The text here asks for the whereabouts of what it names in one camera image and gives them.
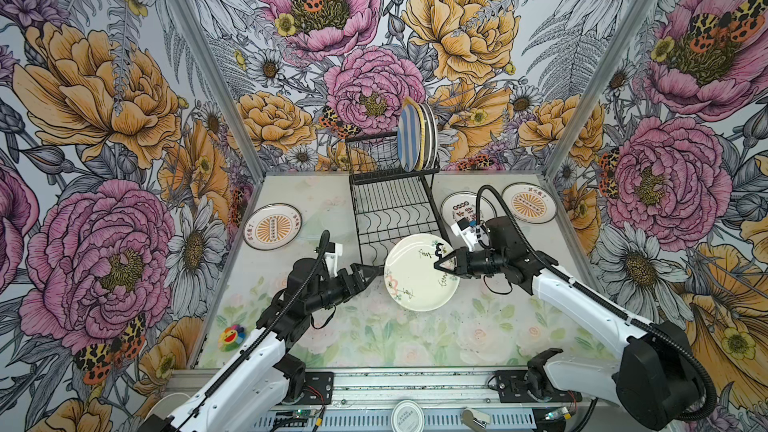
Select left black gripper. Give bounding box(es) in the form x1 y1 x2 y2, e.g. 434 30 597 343
307 263 381 312

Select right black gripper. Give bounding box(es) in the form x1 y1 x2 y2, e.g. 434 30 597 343
433 246 507 281

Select pale glass plate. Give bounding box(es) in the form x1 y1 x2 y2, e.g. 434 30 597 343
384 233 460 312

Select white plate red ring pattern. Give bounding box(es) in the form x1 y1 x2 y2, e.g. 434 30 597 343
440 191 497 227

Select blue white striped plate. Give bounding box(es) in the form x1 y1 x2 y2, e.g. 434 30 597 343
397 100 421 172

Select white plate green red rim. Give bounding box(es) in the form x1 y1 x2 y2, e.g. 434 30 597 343
421 102 432 170

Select white plate with chinese characters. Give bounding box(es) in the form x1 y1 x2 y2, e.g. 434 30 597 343
426 103 440 168

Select yellow woven square plate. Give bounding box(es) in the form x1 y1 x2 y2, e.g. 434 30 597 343
400 98 426 172

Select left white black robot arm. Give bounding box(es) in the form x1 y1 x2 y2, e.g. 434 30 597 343
139 230 383 431

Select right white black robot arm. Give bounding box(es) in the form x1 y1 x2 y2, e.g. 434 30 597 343
433 209 718 431

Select orange sunburst plate right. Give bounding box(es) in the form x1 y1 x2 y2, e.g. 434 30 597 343
502 182 557 224

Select orange sunburst plate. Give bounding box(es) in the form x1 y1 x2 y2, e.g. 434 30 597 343
243 203 303 251
502 182 557 224

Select orange sunburst plate left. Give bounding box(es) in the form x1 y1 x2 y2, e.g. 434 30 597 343
243 203 303 251

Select round white lid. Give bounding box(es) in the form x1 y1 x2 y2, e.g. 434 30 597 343
390 400 426 432

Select small colourful toy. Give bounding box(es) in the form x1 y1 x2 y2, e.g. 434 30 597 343
218 324 247 352

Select green circuit board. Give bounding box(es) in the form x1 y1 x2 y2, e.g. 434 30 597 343
274 409 314 427

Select grey clip tool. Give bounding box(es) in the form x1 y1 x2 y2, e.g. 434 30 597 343
460 408 492 432

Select black wire dish rack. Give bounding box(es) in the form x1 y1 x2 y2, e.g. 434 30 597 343
343 131 448 267

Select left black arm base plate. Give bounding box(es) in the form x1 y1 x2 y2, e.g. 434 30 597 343
281 371 335 406

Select aluminium front rail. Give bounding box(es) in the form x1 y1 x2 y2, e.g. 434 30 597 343
173 364 661 410

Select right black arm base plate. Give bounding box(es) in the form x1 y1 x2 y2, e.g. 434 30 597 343
486 369 582 404

